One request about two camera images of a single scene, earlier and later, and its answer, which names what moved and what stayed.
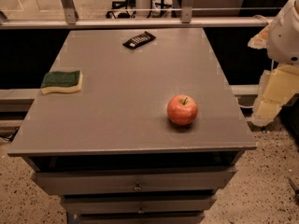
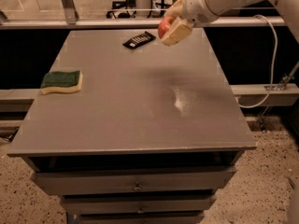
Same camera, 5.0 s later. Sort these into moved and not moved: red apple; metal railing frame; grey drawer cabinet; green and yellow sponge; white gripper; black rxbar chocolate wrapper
Moved: white gripper; red apple
Not moved: black rxbar chocolate wrapper; metal railing frame; grey drawer cabinet; green and yellow sponge
